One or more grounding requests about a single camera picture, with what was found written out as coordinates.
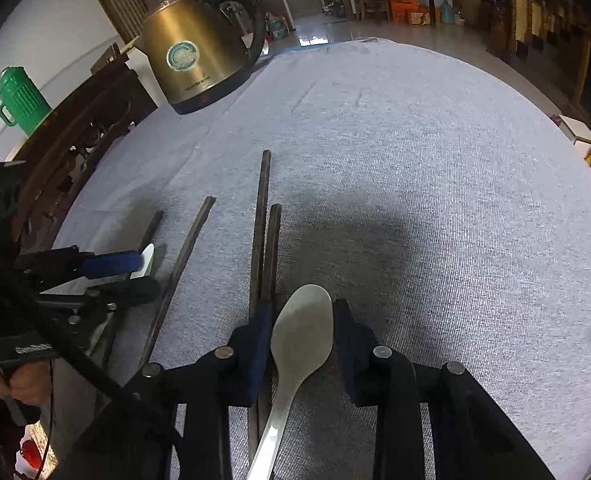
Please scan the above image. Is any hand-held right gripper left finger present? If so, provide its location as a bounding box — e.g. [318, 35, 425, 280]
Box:
[66, 300, 276, 480]

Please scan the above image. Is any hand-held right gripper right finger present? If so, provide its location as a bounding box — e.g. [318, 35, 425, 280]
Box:
[331, 299, 556, 480]

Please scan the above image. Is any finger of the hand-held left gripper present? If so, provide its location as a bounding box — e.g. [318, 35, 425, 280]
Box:
[20, 246, 145, 282]
[36, 277, 160, 312]

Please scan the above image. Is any small white spoon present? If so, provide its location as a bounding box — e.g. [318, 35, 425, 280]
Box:
[130, 243, 155, 281]

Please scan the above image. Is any large white spoon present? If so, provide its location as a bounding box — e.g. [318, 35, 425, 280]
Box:
[246, 284, 334, 480]

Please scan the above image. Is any person's left hand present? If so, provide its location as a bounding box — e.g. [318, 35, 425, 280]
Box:
[0, 355, 52, 411]

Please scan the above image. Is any green thermos flask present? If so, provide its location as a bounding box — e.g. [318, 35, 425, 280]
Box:
[0, 66, 52, 137]

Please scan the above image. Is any carved wooden sideboard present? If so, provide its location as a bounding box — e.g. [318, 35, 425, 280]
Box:
[10, 55, 159, 271]

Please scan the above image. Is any wooden chair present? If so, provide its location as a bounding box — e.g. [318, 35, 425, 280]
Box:
[90, 42, 129, 77]

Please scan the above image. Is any red plastic object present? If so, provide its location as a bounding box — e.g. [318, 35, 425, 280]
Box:
[20, 437, 44, 472]

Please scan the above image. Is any gold electric kettle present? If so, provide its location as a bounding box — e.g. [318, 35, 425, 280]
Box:
[126, 0, 269, 116]

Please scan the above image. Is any brown striped curtain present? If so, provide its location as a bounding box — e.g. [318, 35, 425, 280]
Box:
[78, 0, 142, 43]

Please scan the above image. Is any white step stool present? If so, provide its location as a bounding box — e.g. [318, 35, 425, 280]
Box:
[558, 115, 591, 146]

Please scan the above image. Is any orange cardboard box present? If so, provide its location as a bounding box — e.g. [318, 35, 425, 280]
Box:
[388, 0, 430, 25]

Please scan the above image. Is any wooden stair railing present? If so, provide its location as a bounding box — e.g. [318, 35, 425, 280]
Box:
[490, 0, 591, 126]

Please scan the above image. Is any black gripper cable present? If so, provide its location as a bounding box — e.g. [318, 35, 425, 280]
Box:
[0, 270, 181, 443]

